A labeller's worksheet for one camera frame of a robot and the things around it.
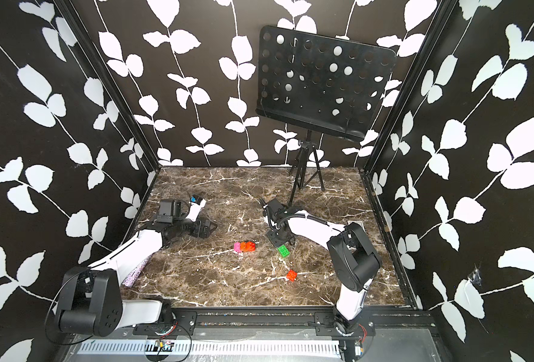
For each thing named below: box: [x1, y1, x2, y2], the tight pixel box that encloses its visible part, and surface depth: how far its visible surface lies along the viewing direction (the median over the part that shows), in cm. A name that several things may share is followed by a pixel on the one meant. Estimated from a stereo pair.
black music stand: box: [254, 25, 397, 206], surface depth 66 cm
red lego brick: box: [285, 269, 298, 283], surface depth 85 cm
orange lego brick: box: [239, 241, 256, 253], surface depth 92 cm
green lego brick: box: [277, 244, 291, 258], surface depth 92 cm
